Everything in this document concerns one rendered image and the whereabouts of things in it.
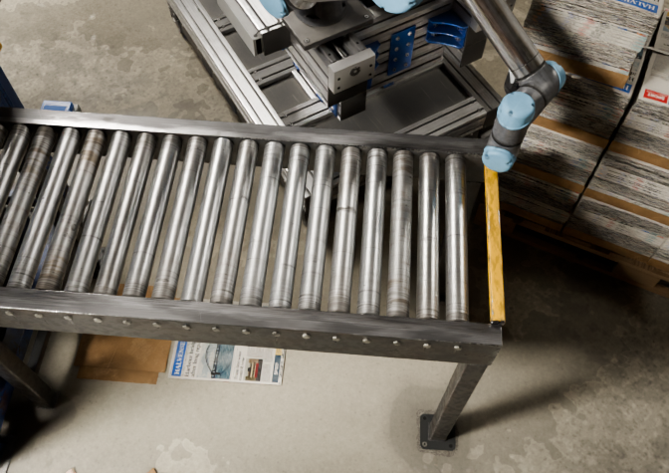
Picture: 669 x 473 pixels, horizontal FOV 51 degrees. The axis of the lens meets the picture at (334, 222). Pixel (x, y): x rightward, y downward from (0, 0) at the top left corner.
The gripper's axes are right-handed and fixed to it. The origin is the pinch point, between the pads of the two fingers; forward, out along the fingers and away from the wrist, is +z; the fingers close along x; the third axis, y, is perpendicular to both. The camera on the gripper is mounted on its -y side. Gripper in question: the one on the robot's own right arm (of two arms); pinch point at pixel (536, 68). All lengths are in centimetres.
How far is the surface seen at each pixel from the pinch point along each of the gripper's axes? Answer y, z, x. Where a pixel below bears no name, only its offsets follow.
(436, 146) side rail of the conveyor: -4.9, -31.0, 15.3
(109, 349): -85, -93, 96
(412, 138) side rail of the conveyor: -4.9, -31.1, 21.6
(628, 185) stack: -35, 3, -37
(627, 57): 9.5, 3.3, -19.6
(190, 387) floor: -85, -93, 65
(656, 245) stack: -59, 4, -54
